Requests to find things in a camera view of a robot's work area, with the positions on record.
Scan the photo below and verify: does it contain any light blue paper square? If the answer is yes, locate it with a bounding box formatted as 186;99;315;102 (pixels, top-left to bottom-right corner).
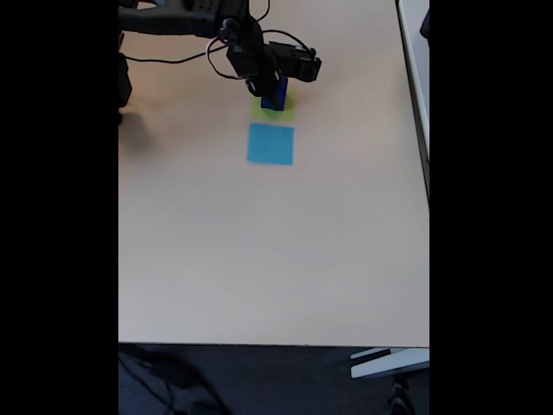
246;122;296;167

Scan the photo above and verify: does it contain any black floor cable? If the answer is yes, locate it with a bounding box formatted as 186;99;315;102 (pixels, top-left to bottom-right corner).
118;345;226;415

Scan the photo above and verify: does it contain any large blue cube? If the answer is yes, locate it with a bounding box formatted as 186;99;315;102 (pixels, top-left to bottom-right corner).
260;76;289;112

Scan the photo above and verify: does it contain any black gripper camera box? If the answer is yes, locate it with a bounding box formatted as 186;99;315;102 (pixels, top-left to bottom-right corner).
268;41;323;84

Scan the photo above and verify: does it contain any white table foot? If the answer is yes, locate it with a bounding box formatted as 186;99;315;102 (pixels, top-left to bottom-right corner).
349;347;430;380

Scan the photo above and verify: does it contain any white neighbouring table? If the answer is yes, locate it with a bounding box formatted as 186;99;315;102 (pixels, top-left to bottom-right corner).
396;0;430;208

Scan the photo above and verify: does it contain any green paper square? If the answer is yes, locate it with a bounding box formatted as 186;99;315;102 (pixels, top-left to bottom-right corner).
251;86;298;122

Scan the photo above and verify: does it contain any black camera cable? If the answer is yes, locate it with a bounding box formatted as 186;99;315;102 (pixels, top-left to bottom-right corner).
123;0;319;82

